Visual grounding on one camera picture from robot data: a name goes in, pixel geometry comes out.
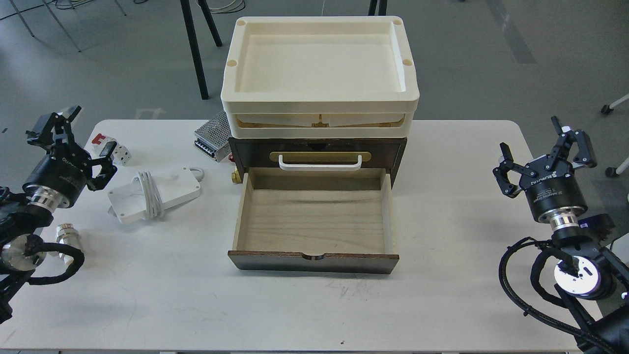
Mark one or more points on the black table leg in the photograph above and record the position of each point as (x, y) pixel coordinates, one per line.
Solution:
(193, 42)

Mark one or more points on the cream plastic tray organizer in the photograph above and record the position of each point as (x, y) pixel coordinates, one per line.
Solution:
(320, 77)

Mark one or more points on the white charger with cable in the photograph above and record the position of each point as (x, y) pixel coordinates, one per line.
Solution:
(148, 196)

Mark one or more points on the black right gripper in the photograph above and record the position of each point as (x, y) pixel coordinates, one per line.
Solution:
(557, 187)

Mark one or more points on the white drawer handle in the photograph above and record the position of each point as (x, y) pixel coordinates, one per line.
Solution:
(319, 167)

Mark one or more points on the silver metal valve fitting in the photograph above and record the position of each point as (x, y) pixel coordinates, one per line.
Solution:
(67, 234)

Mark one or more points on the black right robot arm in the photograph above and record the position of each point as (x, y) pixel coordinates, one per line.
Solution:
(573, 270)

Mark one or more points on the metal mesh power supply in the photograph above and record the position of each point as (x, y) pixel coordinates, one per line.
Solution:
(213, 137)

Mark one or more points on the white red circuit breaker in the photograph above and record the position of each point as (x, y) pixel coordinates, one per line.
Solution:
(120, 155)

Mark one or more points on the white chair caster leg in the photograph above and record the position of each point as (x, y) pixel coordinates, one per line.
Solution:
(608, 108)

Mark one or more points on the brass fitting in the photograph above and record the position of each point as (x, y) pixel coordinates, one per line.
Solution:
(236, 177)

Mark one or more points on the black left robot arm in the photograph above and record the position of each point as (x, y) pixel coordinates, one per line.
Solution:
(22, 251)

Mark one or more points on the open wooden drawer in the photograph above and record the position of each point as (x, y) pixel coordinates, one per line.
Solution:
(337, 221)

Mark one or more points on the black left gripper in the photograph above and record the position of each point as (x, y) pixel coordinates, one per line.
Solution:
(68, 170)

